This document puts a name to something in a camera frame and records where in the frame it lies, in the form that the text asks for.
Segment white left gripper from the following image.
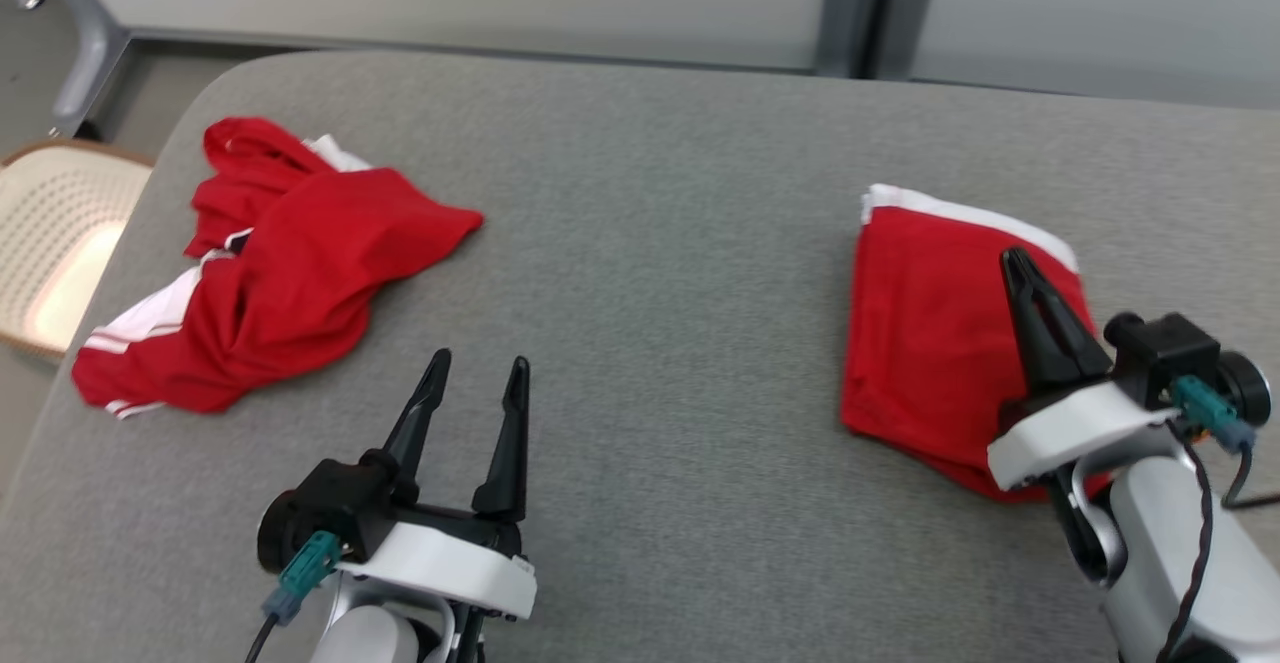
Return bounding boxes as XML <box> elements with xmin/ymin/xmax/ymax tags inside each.
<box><xmin>335</xmin><ymin>348</ymin><xmax>538</xmax><ymax>663</ymax></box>

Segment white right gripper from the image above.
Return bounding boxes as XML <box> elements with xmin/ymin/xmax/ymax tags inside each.
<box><xmin>987</xmin><ymin>248</ymin><xmax>1181</xmax><ymax>584</ymax></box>

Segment red shorts with white band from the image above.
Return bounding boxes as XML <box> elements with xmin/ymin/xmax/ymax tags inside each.
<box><xmin>840</xmin><ymin>183</ymin><xmax>1116</xmax><ymax>504</ymax></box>

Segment red white basketball jersey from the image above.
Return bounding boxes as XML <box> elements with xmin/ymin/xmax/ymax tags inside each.
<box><xmin>72</xmin><ymin>117</ymin><xmax>486</xmax><ymax>419</ymax></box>

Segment teal right camera connector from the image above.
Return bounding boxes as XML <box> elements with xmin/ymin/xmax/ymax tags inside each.
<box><xmin>1170</xmin><ymin>375</ymin><xmax>1258</xmax><ymax>454</ymax></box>

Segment teal camera connector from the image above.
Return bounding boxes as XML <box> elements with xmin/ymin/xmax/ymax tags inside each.
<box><xmin>262</xmin><ymin>530</ymin><xmax>343</xmax><ymax>627</ymax></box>
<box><xmin>1170</xmin><ymin>375</ymin><xmax>1258</xmax><ymax>454</ymax></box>

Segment teal left camera connector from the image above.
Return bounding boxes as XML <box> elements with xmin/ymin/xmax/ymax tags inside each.
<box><xmin>262</xmin><ymin>530</ymin><xmax>343</xmax><ymax>627</ymax></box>

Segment black right camera cable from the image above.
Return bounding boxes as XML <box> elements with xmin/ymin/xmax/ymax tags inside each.
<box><xmin>1222</xmin><ymin>443</ymin><xmax>1280</xmax><ymax>512</ymax></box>

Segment black camera cable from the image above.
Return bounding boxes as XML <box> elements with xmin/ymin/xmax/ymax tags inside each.
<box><xmin>243</xmin><ymin>613</ymin><xmax>281</xmax><ymax>663</ymax></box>
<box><xmin>1222</xmin><ymin>443</ymin><xmax>1280</xmax><ymax>512</ymax></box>

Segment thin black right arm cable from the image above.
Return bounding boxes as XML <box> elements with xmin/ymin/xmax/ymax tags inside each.
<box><xmin>1155</xmin><ymin>423</ymin><xmax>1216</xmax><ymax>663</ymax></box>

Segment black left camera cable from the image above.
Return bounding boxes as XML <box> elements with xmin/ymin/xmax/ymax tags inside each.
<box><xmin>243</xmin><ymin>613</ymin><xmax>281</xmax><ymax>663</ymax></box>

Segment grey partition post two feet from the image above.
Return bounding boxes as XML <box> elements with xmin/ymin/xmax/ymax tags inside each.
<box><xmin>812</xmin><ymin>0</ymin><xmax>936</xmax><ymax>81</ymax></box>

